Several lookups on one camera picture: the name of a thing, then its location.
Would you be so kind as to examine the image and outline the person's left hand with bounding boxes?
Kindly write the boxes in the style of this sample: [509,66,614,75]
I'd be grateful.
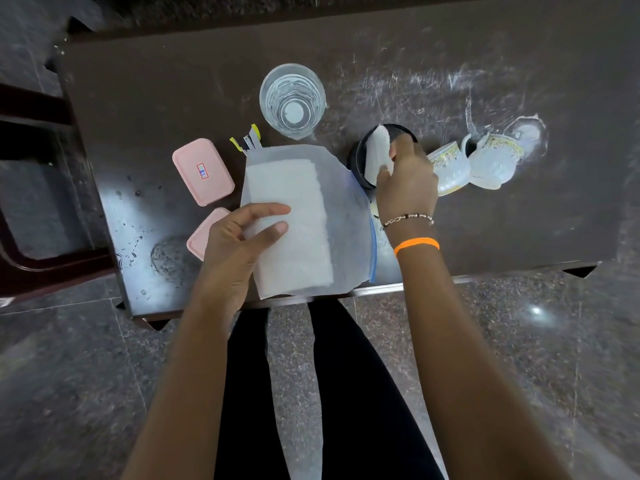
[196,202,292,316]

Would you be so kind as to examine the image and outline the person's right hand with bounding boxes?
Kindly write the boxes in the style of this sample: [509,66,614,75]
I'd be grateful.
[375,137,440,228]

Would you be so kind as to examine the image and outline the white tissue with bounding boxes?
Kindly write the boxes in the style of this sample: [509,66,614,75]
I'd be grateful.
[363,125,399,187]

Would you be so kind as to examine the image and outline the translucent plastic zip bag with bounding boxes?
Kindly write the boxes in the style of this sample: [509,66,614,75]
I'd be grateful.
[239,144,402,301]

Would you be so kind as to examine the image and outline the person's right forearm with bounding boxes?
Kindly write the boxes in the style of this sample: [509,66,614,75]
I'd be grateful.
[383,219,572,480]

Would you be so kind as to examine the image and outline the person's left forearm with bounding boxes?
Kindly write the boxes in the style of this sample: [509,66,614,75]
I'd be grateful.
[120,289,243,480]

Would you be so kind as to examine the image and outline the black round bowl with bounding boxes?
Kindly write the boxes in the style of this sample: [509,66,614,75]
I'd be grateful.
[348,123,419,191]

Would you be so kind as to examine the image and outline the stack of white tissues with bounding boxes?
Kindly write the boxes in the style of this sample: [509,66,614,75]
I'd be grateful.
[243,158,335,298]

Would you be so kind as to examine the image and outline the white floral teacup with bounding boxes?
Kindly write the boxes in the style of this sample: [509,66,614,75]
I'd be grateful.
[467,133,526,191]
[426,134,474,197]

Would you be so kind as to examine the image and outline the plain pink box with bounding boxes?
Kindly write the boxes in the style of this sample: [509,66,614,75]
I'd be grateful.
[186,207,231,262]

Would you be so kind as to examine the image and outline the orange wristband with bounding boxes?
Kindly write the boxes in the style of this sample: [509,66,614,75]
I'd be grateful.
[393,237,441,258]

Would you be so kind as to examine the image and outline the pink box with label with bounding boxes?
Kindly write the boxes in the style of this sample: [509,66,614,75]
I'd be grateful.
[172,138,236,207]

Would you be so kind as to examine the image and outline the pens with yellow-green clips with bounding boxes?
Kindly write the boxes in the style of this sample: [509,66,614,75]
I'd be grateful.
[229,123,262,156]

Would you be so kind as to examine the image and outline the clear drinking glass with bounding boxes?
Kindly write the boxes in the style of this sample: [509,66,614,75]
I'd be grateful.
[259,63,327,141]

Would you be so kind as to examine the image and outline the clear glass saucer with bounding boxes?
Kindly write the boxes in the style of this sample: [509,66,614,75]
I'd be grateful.
[502,115,549,161]

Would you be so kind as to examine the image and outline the person's left leg black trousers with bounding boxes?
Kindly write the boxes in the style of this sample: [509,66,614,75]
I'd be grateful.
[214,307,292,480]

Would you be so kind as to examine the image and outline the person's leg black trousers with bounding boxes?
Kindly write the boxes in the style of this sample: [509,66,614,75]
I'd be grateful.
[307,298,446,480]
[214,307,292,480]

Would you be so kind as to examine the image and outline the person's right leg black trousers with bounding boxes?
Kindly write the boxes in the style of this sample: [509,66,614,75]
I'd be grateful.
[307,298,446,480]

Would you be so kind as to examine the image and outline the dark wooden chair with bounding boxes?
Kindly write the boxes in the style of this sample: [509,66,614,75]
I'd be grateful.
[0,83,117,301]

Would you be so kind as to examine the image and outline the beaded bracelet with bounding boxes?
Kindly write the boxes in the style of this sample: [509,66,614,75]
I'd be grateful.
[382,213,435,228]

